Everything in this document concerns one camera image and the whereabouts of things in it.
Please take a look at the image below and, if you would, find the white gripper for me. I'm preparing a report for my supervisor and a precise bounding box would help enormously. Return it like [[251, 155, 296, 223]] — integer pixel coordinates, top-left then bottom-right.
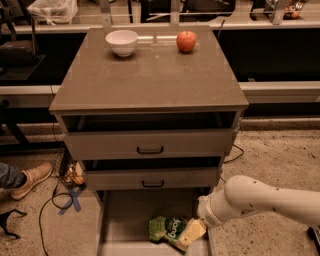
[[178, 196, 223, 246]]

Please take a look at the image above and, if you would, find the green rice chip bag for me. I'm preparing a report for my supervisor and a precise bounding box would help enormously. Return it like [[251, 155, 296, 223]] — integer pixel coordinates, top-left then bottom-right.
[[148, 216, 189, 251]]

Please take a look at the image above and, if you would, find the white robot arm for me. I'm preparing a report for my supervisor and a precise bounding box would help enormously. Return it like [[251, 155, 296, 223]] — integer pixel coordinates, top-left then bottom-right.
[[178, 175, 320, 246]]

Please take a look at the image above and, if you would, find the middle grey drawer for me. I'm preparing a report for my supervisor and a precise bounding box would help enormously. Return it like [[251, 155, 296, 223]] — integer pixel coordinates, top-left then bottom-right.
[[83, 156, 221, 191]]

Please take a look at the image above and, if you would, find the grey drawer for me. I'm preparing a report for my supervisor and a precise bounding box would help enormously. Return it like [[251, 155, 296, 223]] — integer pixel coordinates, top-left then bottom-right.
[[83, 156, 221, 191], [61, 111, 239, 160], [97, 188, 214, 256]]

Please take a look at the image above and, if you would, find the bottom grey drawer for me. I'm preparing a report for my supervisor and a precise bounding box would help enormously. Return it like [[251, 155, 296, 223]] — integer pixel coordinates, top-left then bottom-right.
[[97, 188, 214, 256]]

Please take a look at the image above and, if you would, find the top grey drawer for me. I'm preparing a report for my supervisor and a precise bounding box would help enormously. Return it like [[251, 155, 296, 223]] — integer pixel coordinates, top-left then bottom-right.
[[61, 111, 239, 160]]

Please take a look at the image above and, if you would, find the grey drawer cabinet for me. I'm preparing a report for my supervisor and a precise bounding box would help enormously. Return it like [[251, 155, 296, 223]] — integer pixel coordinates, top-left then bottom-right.
[[50, 27, 248, 245]]

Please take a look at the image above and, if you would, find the white plastic bag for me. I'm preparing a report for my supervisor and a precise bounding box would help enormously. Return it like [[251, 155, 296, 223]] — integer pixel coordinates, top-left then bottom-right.
[[27, 0, 78, 25]]

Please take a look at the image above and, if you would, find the blue tape cross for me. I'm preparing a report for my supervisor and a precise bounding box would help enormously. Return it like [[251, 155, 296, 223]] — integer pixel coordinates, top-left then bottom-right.
[[58, 186, 85, 215]]

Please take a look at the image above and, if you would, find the crumpled orange wrapper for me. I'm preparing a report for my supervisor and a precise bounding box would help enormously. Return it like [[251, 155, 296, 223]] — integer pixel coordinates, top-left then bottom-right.
[[64, 163, 85, 186]]

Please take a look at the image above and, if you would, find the tan sneaker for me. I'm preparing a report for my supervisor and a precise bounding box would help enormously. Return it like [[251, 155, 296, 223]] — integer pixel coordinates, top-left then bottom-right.
[[10, 162, 53, 200]]

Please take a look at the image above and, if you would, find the red apple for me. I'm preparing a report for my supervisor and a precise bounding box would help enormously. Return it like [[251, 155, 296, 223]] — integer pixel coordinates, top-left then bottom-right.
[[176, 30, 197, 53]]

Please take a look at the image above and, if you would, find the jeans leg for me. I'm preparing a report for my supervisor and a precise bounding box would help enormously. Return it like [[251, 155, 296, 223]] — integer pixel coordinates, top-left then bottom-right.
[[0, 163, 27, 189]]

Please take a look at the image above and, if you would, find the white ceramic bowl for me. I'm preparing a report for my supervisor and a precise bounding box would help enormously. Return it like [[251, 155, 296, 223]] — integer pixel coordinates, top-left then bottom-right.
[[105, 30, 138, 57]]

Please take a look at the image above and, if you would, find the black chair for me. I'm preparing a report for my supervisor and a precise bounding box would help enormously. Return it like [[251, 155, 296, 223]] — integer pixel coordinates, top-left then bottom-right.
[[0, 7, 45, 80]]

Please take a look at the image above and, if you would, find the black floor cable right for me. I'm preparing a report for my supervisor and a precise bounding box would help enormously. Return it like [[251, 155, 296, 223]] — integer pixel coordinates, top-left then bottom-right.
[[219, 143, 246, 184]]

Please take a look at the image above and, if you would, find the black floor cable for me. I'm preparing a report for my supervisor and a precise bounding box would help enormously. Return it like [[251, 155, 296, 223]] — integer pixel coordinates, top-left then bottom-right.
[[38, 182, 75, 256], [219, 143, 246, 184]]

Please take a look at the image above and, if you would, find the black floor cable left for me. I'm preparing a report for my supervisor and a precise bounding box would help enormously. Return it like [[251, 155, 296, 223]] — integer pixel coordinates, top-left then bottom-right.
[[38, 182, 75, 256]]

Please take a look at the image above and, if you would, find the black strap on floor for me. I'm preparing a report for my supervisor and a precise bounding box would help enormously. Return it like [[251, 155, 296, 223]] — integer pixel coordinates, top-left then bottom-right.
[[0, 208, 28, 240]]

